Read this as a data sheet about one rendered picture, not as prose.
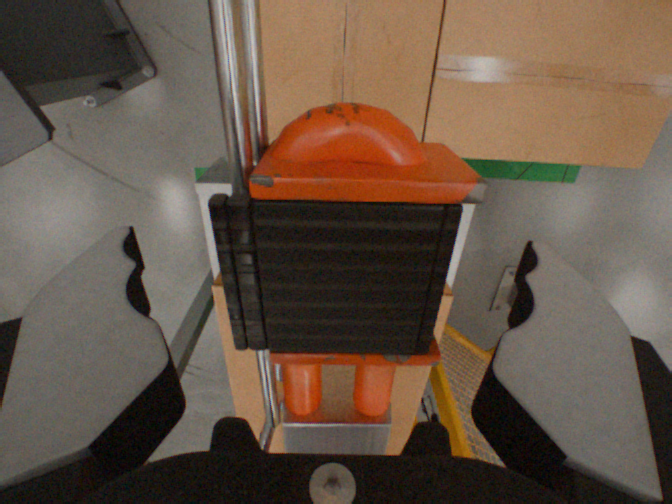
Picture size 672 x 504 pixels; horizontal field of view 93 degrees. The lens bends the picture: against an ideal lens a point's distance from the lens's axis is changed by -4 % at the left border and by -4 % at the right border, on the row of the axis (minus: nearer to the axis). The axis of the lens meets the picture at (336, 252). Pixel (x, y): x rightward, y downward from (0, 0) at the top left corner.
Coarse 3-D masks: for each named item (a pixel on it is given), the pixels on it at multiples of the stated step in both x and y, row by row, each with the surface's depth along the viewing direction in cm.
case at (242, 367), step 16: (448, 288) 57; (224, 304) 56; (448, 304) 57; (224, 320) 58; (224, 336) 61; (224, 352) 63; (240, 352) 63; (240, 368) 65; (256, 368) 65; (400, 368) 65; (416, 368) 65; (240, 384) 68; (256, 384) 68; (400, 384) 68; (416, 384) 68; (240, 400) 71; (256, 400) 71; (400, 400) 71; (416, 400) 71; (240, 416) 74; (256, 416) 74; (400, 416) 74; (256, 432) 77; (400, 432) 77; (272, 448) 81; (400, 448) 81
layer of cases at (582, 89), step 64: (320, 0) 67; (384, 0) 67; (448, 0) 67; (512, 0) 66; (576, 0) 66; (640, 0) 66; (320, 64) 73; (384, 64) 73; (448, 64) 73; (512, 64) 73; (576, 64) 72; (640, 64) 72; (448, 128) 80; (512, 128) 80; (576, 128) 80; (640, 128) 80
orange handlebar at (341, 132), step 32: (288, 128) 11; (320, 128) 11; (352, 128) 11; (384, 128) 11; (288, 160) 11; (320, 160) 11; (352, 160) 11; (384, 160) 11; (416, 160) 11; (288, 384) 18; (320, 384) 19; (384, 384) 17
